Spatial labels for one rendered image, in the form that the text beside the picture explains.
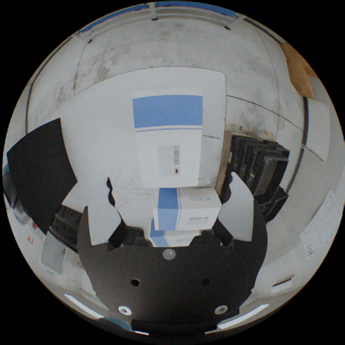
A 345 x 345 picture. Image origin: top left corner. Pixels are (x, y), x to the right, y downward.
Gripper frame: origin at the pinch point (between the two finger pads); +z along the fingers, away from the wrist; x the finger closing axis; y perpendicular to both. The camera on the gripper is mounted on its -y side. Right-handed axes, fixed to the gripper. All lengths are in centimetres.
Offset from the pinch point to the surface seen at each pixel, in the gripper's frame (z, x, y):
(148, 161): 9.3, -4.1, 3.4
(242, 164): 50, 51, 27
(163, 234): 9.8, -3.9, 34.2
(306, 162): 65, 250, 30
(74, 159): 18.2, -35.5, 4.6
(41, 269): -148, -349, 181
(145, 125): 9.3, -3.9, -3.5
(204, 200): 12.6, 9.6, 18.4
